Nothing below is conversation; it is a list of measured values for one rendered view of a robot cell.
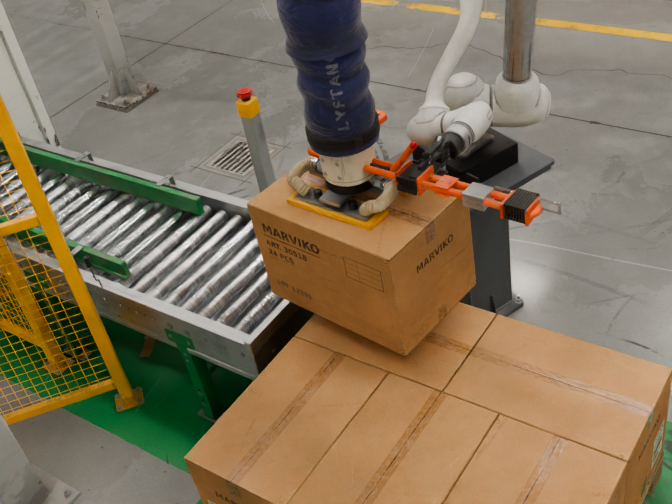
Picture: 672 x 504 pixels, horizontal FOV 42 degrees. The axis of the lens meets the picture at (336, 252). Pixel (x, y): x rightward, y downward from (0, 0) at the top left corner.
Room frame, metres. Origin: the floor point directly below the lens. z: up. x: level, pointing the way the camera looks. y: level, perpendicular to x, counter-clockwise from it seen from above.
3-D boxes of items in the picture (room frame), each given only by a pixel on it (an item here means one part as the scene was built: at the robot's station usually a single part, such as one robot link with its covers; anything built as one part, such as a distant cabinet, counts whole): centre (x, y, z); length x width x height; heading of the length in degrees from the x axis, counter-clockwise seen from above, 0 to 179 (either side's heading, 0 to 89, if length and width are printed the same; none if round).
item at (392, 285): (2.29, -0.09, 0.87); 0.60 x 0.40 x 0.40; 42
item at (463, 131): (2.29, -0.44, 1.20); 0.09 x 0.06 x 0.09; 49
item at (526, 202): (1.88, -0.52, 1.20); 0.08 x 0.07 x 0.05; 45
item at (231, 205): (3.49, 0.80, 0.50); 2.31 x 0.05 x 0.19; 49
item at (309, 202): (2.24, -0.03, 1.09); 0.34 x 0.10 x 0.05; 45
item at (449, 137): (2.24, -0.39, 1.20); 0.09 x 0.07 x 0.08; 139
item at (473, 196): (1.98, -0.43, 1.20); 0.07 x 0.07 x 0.04; 45
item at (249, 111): (3.23, 0.24, 0.50); 0.07 x 0.07 x 1.00; 49
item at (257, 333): (2.47, 0.13, 0.58); 0.70 x 0.03 x 0.06; 139
